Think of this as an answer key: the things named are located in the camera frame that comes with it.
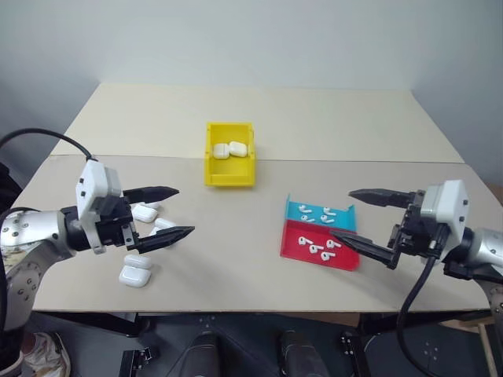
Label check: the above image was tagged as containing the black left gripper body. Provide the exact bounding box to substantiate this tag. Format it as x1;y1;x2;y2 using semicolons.
94;195;140;251

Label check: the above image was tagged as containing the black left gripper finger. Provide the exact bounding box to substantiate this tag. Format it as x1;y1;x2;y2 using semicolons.
123;185;181;204
135;225;196;254

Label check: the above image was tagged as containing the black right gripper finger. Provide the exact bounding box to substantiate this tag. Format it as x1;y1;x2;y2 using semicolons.
348;188;413;209
329;229;400;270

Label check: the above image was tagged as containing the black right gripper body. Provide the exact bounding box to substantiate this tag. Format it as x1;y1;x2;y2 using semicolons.
387;189;448;259

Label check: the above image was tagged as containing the yellow plastic bin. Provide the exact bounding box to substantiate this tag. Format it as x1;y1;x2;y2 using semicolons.
203;122;258;191

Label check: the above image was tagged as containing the red plastic tray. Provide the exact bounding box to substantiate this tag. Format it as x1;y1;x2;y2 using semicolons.
279;219;363;273

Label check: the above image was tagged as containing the blue plastic tray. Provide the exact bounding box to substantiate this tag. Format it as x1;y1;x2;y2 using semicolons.
284;192;357;233

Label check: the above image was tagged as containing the dark rounded shape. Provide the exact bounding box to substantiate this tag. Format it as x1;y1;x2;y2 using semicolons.
277;329;318;377
183;328;222;377

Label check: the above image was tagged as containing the white sneaker shoe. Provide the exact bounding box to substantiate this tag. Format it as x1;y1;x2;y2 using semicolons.
0;331;72;377

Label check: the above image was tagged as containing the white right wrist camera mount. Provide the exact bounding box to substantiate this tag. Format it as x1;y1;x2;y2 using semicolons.
420;179;470;252

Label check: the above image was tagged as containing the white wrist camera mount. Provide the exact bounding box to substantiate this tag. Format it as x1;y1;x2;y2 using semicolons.
75;159;125;255
420;179;470;252

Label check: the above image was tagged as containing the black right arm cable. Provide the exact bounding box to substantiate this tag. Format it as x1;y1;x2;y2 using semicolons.
395;223;447;377

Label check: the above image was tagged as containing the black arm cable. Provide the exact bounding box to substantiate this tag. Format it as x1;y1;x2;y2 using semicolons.
395;223;447;377
0;127;98;163

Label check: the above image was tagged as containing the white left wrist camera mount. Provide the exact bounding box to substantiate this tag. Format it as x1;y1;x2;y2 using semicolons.
75;159;125;255

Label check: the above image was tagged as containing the black table frame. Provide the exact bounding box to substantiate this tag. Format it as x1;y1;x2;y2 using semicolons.
29;310;492;339

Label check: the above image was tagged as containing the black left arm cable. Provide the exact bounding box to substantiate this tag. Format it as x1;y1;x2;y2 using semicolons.
0;127;98;163

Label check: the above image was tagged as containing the light wooden frame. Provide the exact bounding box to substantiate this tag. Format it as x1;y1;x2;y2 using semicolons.
476;313;503;377

